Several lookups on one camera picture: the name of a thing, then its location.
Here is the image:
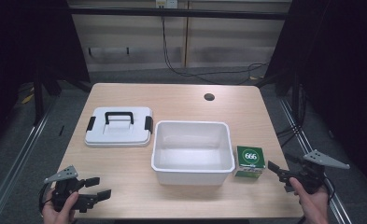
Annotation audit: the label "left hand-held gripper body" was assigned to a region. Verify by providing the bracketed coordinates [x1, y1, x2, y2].
[43, 164, 91, 214]

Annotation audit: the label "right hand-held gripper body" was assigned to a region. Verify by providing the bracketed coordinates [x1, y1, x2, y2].
[276, 148, 351, 195]

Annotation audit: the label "green and white box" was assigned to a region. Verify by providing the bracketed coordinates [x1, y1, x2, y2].
[233, 145, 268, 180]

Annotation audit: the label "white lid with black handle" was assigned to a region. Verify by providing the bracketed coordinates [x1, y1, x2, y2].
[84, 106, 154, 148]

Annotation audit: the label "white plastic storage bin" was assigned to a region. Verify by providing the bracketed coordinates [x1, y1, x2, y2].
[150, 119, 236, 187]

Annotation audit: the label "person's left hand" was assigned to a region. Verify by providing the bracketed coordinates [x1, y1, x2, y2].
[41, 188, 80, 224]

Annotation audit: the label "person's right hand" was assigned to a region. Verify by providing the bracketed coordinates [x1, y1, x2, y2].
[289, 176, 330, 224]

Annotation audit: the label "black metal stand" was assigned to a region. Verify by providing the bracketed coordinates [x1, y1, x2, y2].
[32, 62, 47, 127]

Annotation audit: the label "dark curtain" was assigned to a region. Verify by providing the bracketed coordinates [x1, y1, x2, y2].
[0, 0, 92, 147]
[263, 0, 367, 194]

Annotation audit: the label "yellow tape strip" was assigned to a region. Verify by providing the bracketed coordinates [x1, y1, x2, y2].
[21, 92, 35, 105]

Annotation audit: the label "black horizontal bar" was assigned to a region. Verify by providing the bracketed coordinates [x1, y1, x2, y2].
[68, 7, 289, 21]

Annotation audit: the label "metal floor rail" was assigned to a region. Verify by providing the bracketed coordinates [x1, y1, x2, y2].
[278, 98, 353, 224]
[0, 98, 58, 224]

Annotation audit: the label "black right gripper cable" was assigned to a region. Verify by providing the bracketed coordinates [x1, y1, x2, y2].
[322, 175, 337, 203]

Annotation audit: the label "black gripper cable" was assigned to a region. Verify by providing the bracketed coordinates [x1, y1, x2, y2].
[322, 175, 337, 203]
[37, 182, 53, 216]

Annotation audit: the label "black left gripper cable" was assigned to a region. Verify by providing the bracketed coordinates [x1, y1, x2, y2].
[37, 182, 53, 216]

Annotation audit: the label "black cables by rail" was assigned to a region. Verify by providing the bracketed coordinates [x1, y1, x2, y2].
[275, 83, 308, 149]

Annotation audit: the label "black cable on floor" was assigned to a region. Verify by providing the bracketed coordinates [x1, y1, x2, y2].
[161, 16, 270, 86]

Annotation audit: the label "white wall socket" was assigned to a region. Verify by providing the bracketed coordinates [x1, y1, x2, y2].
[154, 0, 179, 9]

